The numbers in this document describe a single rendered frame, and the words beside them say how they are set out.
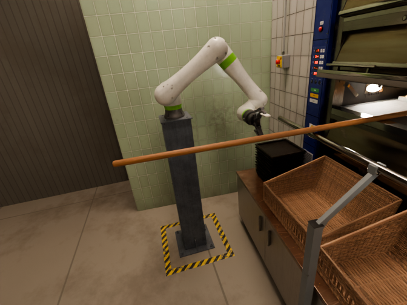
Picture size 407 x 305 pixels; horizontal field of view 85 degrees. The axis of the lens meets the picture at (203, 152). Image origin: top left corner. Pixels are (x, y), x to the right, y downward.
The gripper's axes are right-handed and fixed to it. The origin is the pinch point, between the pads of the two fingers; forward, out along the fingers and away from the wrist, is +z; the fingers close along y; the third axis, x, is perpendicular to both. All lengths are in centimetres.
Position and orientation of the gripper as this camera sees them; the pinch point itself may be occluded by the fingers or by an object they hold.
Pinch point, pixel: (267, 127)
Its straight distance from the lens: 127.5
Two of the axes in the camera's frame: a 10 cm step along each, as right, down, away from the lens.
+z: 1.9, 3.9, -9.0
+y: 1.0, 9.0, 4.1
